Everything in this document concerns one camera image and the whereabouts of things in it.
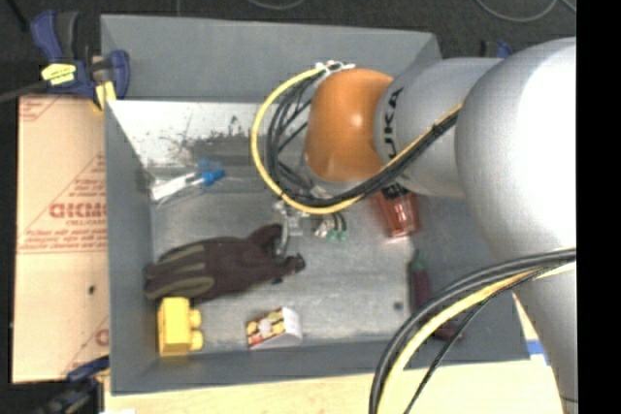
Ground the dark brown glove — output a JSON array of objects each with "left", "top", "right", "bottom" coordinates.
[{"left": 143, "top": 223, "right": 308, "bottom": 304}]

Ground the grey metal bin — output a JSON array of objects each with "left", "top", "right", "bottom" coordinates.
[{"left": 99, "top": 14, "right": 531, "bottom": 395}]

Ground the small colourful printed box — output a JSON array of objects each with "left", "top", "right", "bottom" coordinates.
[{"left": 245, "top": 305, "right": 305, "bottom": 351}]

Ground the orange clear bottle, black cap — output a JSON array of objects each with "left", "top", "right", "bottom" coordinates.
[{"left": 375, "top": 185, "right": 421, "bottom": 239}]

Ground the yellow toy block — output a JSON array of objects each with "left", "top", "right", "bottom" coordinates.
[{"left": 155, "top": 296, "right": 205, "bottom": 358}]

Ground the dark red bottle, green cap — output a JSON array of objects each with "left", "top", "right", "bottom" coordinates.
[{"left": 409, "top": 248, "right": 463, "bottom": 341}]

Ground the brown cardboard board, red print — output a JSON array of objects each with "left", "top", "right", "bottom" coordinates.
[{"left": 11, "top": 93, "right": 112, "bottom": 385}]

